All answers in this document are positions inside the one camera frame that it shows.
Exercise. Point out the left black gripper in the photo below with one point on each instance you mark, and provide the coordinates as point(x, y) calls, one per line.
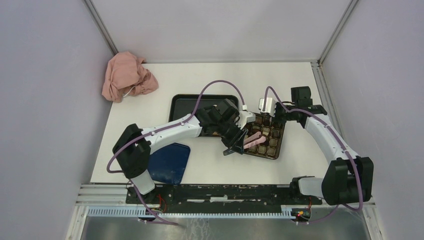
point(235, 144)

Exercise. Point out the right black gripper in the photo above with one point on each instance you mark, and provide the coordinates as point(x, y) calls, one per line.
point(275, 118)

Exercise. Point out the pink cat paw tongs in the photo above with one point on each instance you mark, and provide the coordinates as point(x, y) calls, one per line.
point(251, 141)

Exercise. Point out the blue chocolate box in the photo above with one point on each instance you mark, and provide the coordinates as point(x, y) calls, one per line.
point(273, 133)

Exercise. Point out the black chocolate tray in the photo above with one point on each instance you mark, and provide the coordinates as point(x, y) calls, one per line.
point(185, 106)

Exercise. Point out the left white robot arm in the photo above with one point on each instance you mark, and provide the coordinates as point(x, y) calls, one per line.
point(135, 145)

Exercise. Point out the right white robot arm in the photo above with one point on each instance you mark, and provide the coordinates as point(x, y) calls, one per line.
point(348, 179)

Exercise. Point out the blue tin lid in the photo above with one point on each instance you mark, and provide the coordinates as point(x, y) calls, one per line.
point(168, 164)

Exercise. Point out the pink cloth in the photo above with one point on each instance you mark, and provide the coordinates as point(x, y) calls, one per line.
point(126, 76)

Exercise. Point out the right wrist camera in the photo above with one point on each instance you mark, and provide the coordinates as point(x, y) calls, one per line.
point(267, 106)

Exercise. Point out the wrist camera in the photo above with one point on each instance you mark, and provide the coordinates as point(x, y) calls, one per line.
point(245, 116)
point(267, 106)

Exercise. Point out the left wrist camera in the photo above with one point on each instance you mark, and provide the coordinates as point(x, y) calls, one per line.
point(245, 116)

